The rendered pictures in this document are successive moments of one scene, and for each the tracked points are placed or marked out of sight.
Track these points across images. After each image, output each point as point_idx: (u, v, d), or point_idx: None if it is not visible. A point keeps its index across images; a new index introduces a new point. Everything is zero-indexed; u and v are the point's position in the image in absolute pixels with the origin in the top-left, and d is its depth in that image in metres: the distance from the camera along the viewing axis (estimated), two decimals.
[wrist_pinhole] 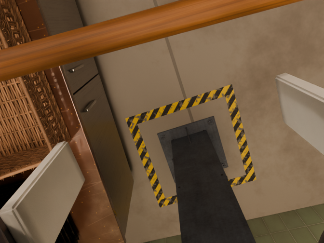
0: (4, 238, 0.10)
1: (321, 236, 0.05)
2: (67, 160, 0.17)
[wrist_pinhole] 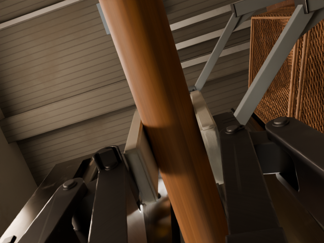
0: (124, 182, 0.11)
1: None
2: None
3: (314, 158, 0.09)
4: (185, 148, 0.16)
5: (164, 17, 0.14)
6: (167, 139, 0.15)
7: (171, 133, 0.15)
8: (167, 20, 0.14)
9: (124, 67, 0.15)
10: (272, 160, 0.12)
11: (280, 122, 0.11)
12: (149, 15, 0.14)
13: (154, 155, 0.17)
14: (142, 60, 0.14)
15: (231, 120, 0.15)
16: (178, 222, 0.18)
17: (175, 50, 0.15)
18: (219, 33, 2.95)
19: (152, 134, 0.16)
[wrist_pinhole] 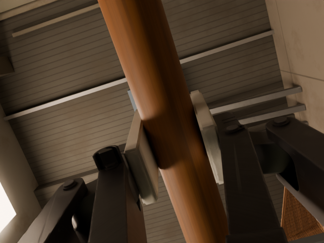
0: (124, 182, 0.11)
1: (226, 242, 0.06)
2: None
3: (314, 158, 0.09)
4: (188, 156, 0.16)
5: (166, 27, 0.14)
6: (170, 147, 0.16)
7: (175, 141, 0.15)
8: (169, 30, 0.15)
9: (127, 77, 0.15)
10: (272, 160, 0.12)
11: (280, 122, 0.11)
12: (152, 25, 0.14)
13: (157, 162, 0.17)
14: (145, 70, 0.14)
15: (231, 120, 0.15)
16: (181, 228, 0.18)
17: (177, 60, 0.15)
18: (240, 123, 3.25)
19: (155, 142, 0.16)
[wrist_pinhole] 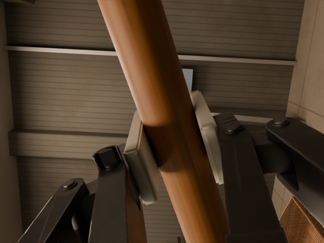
0: (124, 182, 0.11)
1: None
2: None
3: (314, 158, 0.09)
4: (188, 156, 0.16)
5: (166, 27, 0.14)
6: (170, 147, 0.16)
7: (175, 142, 0.15)
8: (169, 30, 0.15)
9: (127, 77, 0.15)
10: (272, 160, 0.12)
11: (280, 122, 0.11)
12: (152, 26, 0.14)
13: (157, 162, 0.17)
14: (145, 71, 0.14)
15: (231, 120, 0.15)
16: (181, 228, 0.18)
17: (177, 60, 0.15)
18: None
19: (155, 142, 0.16)
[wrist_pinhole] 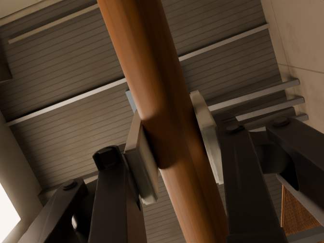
0: (124, 182, 0.11)
1: None
2: None
3: (314, 158, 0.09)
4: (191, 167, 0.16)
5: (170, 40, 0.15)
6: (174, 158, 0.16)
7: (178, 153, 0.16)
8: (172, 43, 0.15)
9: (131, 89, 0.15)
10: (272, 160, 0.12)
11: (280, 122, 0.11)
12: (155, 39, 0.14)
13: (161, 172, 0.17)
14: (149, 83, 0.14)
15: (231, 120, 0.15)
16: (184, 236, 0.19)
17: (181, 72, 0.15)
18: (239, 118, 3.24)
19: (158, 153, 0.16)
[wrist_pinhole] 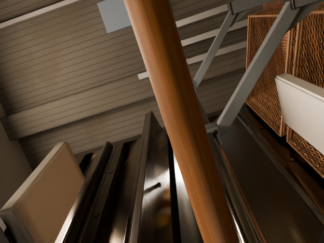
0: (4, 238, 0.10)
1: (321, 236, 0.05)
2: (67, 160, 0.17)
3: None
4: (192, 132, 0.22)
5: (178, 39, 0.20)
6: (180, 125, 0.22)
7: (183, 121, 0.21)
8: (180, 41, 0.21)
9: (150, 74, 0.21)
10: None
11: None
12: (168, 38, 0.20)
13: (169, 137, 0.23)
14: (163, 70, 0.20)
15: None
16: (186, 188, 0.24)
17: (185, 62, 0.21)
18: (217, 32, 3.00)
19: (168, 122, 0.22)
